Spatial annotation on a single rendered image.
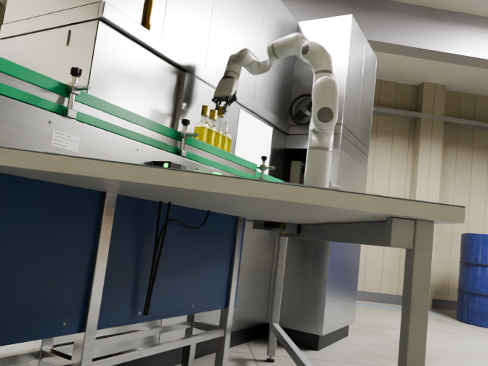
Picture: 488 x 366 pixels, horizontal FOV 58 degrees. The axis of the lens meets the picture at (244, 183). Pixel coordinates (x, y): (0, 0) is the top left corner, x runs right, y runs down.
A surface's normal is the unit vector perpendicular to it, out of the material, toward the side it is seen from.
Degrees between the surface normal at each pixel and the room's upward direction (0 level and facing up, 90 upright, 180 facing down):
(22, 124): 90
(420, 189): 90
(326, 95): 89
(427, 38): 90
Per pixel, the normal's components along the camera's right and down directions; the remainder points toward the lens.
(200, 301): 0.86, 0.04
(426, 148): 0.11, -0.11
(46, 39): -0.49, -0.16
